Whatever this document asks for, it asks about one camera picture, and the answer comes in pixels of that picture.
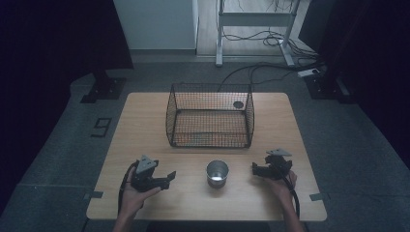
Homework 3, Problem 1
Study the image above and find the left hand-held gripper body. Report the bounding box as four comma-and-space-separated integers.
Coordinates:
130, 155, 162, 193

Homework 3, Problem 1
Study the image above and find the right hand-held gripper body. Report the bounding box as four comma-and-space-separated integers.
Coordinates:
264, 148, 294, 180

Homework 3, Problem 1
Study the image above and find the silver metal cup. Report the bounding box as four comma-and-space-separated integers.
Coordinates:
205, 159, 230, 189

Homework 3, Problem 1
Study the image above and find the black wire mesh basket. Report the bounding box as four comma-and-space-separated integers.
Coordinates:
164, 82, 256, 150

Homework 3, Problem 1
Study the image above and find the person's right hand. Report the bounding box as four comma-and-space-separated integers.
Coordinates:
262, 170, 299, 208

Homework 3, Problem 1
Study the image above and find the person's left hand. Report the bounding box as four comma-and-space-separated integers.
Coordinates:
119, 179, 162, 217

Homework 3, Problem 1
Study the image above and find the person's dark clothing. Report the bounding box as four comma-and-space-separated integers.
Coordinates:
145, 220, 273, 232

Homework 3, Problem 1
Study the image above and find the black stand base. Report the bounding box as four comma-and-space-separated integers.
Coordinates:
79, 69, 128, 105
304, 71, 356, 104

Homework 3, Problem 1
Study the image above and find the white power strip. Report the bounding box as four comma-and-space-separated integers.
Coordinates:
296, 68, 321, 78

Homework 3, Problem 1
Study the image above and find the white cabinet panel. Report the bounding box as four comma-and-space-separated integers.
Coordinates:
112, 0, 199, 51

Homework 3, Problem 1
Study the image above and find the dark curtain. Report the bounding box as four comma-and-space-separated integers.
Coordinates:
0, 0, 135, 214
297, 0, 410, 162

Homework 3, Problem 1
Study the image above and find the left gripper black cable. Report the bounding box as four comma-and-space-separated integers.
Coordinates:
117, 160, 139, 216

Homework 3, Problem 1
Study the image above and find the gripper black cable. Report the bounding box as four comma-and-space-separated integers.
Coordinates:
278, 170, 302, 220
117, 160, 139, 216

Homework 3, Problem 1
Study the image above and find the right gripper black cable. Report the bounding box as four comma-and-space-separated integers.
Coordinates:
278, 170, 302, 220

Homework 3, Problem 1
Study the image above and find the long black floor cable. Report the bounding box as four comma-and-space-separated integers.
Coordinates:
217, 61, 327, 93

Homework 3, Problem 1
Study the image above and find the tangle of black floor cables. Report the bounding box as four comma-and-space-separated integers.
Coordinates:
221, 27, 323, 62

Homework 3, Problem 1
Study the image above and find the white desk frame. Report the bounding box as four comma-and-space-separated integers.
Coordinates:
215, 0, 303, 68

